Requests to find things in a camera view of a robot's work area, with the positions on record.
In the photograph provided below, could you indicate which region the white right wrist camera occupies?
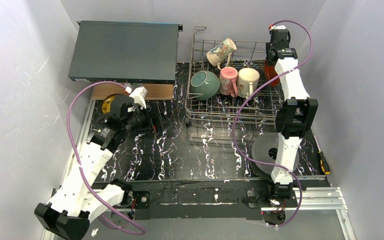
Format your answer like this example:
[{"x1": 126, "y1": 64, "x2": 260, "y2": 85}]
[{"x1": 269, "y1": 24, "x2": 287, "y2": 32}]

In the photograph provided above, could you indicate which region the white floral bowl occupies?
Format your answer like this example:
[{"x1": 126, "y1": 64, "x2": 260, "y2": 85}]
[{"x1": 189, "y1": 70, "x2": 221, "y2": 101}]

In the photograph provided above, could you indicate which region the cream seahorse mug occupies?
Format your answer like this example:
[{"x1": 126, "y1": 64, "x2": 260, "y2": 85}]
[{"x1": 206, "y1": 38, "x2": 237, "y2": 70}]

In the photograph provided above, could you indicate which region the grey perforated filament spool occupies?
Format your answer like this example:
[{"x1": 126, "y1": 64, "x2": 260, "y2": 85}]
[{"x1": 251, "y1": 132, "x2": 303, "y2": 185}]

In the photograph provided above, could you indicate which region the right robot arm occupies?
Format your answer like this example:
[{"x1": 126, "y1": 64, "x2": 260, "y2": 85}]
[{"x1": 266, "y1": 25, "x2": 319, "y2": 199}]

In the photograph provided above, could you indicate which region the metal wire dish rack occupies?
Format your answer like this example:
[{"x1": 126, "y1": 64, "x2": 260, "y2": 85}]
[{"x1": 184, "y1": 26, "x2": 284, "y2": 126}]

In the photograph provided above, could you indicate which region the yellow patterned plate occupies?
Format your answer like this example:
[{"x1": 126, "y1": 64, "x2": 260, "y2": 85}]
[{"x1": 101, "y1": 93, "x2": 119, "y2": 114}]

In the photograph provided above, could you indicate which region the wooden board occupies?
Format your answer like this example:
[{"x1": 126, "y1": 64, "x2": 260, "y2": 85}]
[{"x1": 91, "y1": 83, "x2": 174, "y2": 100}]

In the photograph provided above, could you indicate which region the aluminium frame rail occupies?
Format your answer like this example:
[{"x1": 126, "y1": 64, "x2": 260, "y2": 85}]
[{"x1": 41, "y1": 187, "x2": 352, "y2": 240}]

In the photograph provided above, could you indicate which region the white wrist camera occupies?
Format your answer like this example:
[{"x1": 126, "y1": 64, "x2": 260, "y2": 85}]
[
  {"x1": 125, "y1": 86, "x2": 148, "y2": 109},
  {"x1": 269, "y1": 24, "x2": 287, "y2": 32}
]

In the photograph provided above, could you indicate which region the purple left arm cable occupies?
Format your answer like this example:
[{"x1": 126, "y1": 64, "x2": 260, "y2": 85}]
[{"x1": 66, "y1": 82, "x2": 147, "y2": 236}]

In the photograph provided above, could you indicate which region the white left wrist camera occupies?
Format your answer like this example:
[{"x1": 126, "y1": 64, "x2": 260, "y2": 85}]
[{"x1": 125, "y1": 86, "x2": 148, "y2": 109}]

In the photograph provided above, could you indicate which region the pink interior mug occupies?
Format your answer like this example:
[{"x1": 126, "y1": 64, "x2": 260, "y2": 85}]
[{"x1": 219, "y1": 66, "x2": 239, "y2": 98}]

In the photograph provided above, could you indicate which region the dark grey rack-mount box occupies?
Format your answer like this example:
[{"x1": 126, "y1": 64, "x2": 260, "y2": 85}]
[{"x1": 68, "y1": 20, "x2": 183, "y2": 85}]

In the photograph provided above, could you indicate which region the red plate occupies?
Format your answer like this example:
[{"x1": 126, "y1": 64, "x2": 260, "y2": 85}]
[{"x1": 264, "y1": 59, "x2": 280, "y2": 87}]

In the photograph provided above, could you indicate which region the green interior mug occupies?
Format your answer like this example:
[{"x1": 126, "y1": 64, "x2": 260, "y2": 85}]
[{"x1": 236, "y1": 67, "x2": 260, "y2": 99}]

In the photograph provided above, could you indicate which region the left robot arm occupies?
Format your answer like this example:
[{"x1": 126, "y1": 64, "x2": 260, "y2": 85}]
[{"x1": 34, "y1": 94, "x2": 171, "y2": 240}]

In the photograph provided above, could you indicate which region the yellow handled screwdriver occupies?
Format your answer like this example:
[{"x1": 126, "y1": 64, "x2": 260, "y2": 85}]
[{"x1": 317, "y1": 150, "x2": 331, "y2": 175}]

